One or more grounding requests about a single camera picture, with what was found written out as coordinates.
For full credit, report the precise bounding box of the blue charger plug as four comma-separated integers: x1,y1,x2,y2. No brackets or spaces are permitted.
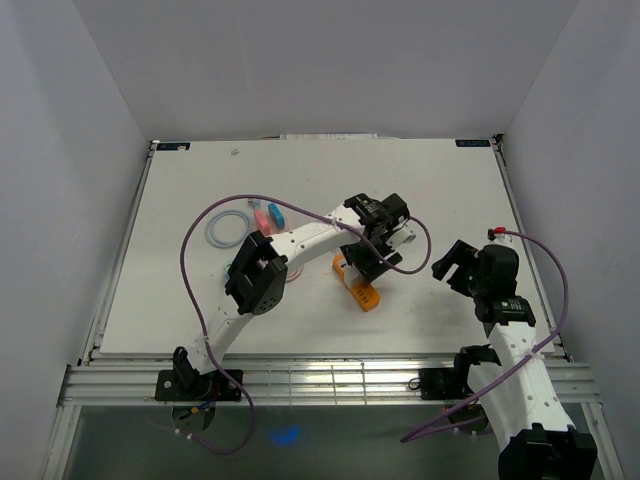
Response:
267,202,286,231

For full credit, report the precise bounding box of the coral pink plug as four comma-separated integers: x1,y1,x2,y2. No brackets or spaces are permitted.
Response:
253,209,271,236

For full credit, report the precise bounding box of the white grey charger plug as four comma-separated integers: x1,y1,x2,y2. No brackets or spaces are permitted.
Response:
343,265,362,289

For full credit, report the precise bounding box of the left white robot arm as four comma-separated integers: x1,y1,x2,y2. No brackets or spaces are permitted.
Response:
173,193,415,400

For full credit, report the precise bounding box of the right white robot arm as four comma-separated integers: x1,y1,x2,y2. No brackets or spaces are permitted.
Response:
432,240,597,479

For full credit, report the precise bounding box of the orange power strip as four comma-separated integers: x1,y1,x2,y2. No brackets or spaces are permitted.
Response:
332,254,380,312

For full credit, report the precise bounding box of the right corner label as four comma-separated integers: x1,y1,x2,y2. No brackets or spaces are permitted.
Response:
455,139,491,148

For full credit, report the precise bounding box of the corner label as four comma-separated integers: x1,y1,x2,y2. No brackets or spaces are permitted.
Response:
156,142,191,151
455,139,491,148

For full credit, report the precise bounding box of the left corner label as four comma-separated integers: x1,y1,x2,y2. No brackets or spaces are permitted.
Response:
156,142,191,151

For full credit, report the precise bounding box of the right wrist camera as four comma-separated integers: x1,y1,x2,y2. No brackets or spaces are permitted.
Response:
487,227,514,248

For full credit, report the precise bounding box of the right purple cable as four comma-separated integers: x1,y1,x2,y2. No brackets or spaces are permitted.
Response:
399,227,571,444

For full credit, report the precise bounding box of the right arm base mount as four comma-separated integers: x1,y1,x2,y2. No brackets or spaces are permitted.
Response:
407,365,498,401

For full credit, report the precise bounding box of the blue power cord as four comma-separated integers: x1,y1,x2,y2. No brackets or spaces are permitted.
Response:
205,198,264,249

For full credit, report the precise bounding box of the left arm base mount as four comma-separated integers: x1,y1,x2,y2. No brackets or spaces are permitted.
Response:
154,369,241,403

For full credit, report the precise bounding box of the aluminium rail frame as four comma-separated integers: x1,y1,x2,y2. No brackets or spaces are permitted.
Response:
39,134,626,480

